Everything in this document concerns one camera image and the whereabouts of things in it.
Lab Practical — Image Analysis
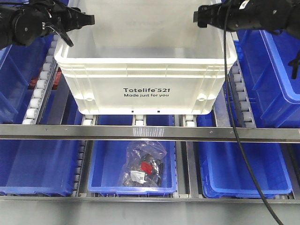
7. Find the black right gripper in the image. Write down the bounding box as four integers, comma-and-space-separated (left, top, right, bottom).
193, 0, 248, 32

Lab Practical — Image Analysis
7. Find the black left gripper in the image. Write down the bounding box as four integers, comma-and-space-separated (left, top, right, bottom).
42, 0, 95, 32

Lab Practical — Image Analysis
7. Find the white plastic tote box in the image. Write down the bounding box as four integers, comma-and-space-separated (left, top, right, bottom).
54, 0, 237, 115

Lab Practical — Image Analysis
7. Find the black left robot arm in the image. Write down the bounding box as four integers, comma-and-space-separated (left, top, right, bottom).
0, 0, 95, 49

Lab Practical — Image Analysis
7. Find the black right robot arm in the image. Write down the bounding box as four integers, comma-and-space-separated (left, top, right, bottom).
193, 0, 300, 39

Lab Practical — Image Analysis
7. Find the white roller track left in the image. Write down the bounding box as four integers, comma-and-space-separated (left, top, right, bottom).
22, 35, 59, 125

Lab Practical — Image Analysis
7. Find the white roller track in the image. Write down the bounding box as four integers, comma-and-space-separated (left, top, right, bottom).
229, 40, 256, 128
22, 35, 59, 125

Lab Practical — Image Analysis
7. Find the blue bin upper right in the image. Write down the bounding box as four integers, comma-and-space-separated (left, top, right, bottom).
237, 30, 300, 128

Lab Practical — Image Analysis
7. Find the blue bin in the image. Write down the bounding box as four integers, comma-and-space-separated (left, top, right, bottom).
237, 30, 300, 128
87, 114, 178, 198
196, 114, 293, 199
0, 140, 80, 196
0, 35, 53, 123

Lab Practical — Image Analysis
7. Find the blue bin upper left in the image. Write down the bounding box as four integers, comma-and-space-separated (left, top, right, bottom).
0, 35, 53, 123

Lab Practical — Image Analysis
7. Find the white roller track right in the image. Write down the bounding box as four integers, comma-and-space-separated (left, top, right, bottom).
229, 40, 256, 128

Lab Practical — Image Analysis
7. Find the blue bin lower middle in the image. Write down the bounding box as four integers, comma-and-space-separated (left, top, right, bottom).
87, 114, 178, 198

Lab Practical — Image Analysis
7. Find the blue bin lower left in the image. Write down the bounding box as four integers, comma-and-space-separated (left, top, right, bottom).
0, 140, 80, 196

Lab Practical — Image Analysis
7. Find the clear bag of parts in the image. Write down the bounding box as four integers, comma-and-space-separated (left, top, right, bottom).
118, 141, 167, 188

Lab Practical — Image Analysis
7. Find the blue bin lower right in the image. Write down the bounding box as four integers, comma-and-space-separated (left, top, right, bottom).
196, 114, 293, 199

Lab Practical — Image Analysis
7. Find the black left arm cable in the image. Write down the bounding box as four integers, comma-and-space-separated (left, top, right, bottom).
45, 22, 75, 48

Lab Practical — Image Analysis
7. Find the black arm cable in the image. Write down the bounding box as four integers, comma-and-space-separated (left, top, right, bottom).
222, 0, 285, 225
45, 22, 75, 48

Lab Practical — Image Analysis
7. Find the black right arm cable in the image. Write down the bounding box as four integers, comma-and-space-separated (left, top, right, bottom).
222, 0, 285, 225

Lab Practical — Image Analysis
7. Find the metal upper shelf rail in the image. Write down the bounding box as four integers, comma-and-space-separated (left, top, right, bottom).
0, 124, 300, 143

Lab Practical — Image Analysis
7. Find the metal shelf rail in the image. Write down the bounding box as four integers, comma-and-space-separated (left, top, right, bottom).
0, 124, 300, 143
0, 195, 300, 204

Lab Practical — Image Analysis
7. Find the metal lower shelf rail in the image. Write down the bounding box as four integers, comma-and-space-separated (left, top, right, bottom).
0, 195, 300, 204

